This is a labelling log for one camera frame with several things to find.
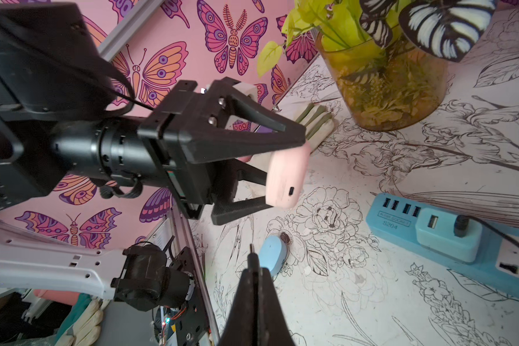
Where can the pink bluetooth headset case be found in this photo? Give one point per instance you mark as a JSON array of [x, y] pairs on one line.
[[285, 177]]

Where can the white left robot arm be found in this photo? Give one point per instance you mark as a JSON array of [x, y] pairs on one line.
[[65, 110]]

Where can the aluminium frame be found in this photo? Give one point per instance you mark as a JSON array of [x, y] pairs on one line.
[[127, 28]]

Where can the blue bluetooth headset case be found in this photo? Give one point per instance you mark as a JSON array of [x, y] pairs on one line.
[[272, 254]]

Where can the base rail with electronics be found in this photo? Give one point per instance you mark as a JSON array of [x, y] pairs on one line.
[[183, 314]]

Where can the blue power strip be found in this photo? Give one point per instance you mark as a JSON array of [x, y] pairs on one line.
[[480, 250]]

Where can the glass vase with plants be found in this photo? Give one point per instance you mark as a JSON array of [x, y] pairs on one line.
[[388, 58]]

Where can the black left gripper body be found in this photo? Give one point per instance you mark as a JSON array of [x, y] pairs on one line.
[[122, 155]]

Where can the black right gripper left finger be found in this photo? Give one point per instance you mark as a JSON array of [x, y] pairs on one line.
[[241, 328]]

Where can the teal usb wall adapter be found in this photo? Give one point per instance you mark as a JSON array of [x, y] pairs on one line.
[[452, 235]]

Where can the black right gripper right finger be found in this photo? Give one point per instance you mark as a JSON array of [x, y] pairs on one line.
[[271, 326]]

